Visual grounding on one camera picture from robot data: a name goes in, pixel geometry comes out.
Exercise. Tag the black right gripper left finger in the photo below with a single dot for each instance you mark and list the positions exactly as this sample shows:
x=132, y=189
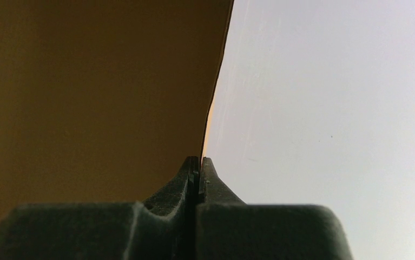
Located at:
x=160, y=227

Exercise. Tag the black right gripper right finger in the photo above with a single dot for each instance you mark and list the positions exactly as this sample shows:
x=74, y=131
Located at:
x=228, y=228

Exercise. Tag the brown cardboard box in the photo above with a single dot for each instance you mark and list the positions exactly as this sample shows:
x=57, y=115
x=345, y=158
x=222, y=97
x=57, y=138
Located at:
x=103, y=100

